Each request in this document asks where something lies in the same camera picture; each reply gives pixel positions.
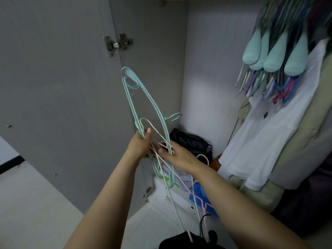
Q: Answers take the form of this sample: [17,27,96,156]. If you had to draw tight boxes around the white folded clothing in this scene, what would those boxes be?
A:
[160,163,193,188]

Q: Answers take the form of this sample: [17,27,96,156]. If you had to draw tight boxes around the black thin wire hanger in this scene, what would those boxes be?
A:
[199,214,212,239]

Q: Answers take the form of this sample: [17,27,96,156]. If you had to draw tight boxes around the person's right forearm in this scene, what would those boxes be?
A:
[192,164,312,249]

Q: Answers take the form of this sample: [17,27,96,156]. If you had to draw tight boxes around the beige jacket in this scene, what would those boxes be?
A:
[228,53,332,213]

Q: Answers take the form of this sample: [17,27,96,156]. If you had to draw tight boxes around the grey wardrobe door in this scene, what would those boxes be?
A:
[0,0,156,216]

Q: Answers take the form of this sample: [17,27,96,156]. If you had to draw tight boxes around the dark purple garment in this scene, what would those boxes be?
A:
[270,152,332,238]

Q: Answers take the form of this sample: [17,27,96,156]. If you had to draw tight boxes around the pink thin wire hanger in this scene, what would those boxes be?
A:
[150,142,214,243]

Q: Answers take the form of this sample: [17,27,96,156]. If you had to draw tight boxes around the white thin wire hanger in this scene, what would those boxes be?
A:
[190,154,210,237]
[140,118,194,243]

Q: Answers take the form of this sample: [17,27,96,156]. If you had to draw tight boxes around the person's left hand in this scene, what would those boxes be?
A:
[126,128,156,164]

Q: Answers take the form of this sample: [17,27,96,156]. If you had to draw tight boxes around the teal wide-shoulder hanger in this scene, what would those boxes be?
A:
[242,28,262,65]
[263,30,288,73]
[284,31,309,77]
[249,30,270,71]

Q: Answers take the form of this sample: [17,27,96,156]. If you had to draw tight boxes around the person's right hand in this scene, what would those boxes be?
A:
[158,141,206,176]

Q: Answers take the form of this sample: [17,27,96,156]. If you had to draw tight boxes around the blue folded cloth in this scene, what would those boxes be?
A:
[189,182,219,218]

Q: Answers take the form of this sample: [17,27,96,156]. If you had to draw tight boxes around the black garment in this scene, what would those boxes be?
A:
[159,230,226,249]

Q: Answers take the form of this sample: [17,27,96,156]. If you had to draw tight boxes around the white t-shirt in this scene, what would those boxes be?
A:
[218,38,330,192]

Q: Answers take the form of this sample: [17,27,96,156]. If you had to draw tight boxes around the large metal door hinge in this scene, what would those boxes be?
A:
[103,33,134,58]

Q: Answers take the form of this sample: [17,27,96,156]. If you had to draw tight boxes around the white storage box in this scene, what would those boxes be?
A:
[153,177,206,219]

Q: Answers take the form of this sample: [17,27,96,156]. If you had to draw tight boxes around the brown box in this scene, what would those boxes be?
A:
[209,154,223,172]

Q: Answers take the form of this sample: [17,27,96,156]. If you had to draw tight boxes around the person's left forearm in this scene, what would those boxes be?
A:
[63,155,142,249]

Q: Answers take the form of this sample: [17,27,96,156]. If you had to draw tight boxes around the teal plastic clothes hanger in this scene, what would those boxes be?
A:
[121,66,182,190]

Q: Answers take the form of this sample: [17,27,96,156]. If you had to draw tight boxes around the bundle of colourful thin hangers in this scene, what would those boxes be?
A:
[235,0,332,105]

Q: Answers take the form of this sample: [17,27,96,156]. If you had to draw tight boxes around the grey garment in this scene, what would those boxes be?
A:
[268,119,332,191]

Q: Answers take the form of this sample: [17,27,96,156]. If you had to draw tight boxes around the black plastic bag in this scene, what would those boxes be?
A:
[169,128,213,165]

